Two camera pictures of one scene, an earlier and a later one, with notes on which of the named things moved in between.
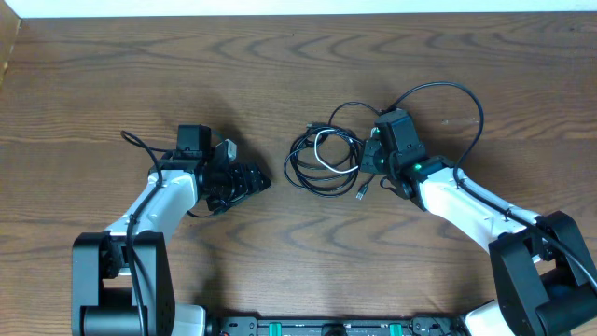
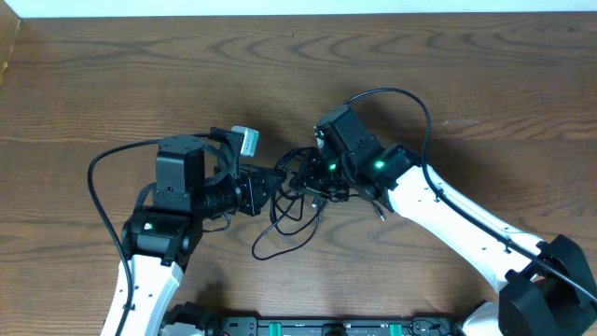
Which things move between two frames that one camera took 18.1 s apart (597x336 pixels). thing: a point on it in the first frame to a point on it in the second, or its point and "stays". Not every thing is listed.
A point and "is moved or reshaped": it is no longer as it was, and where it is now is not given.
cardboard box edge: (9, 26) stays
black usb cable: (306, 167) is moved or reshaped
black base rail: (430, 326) stays
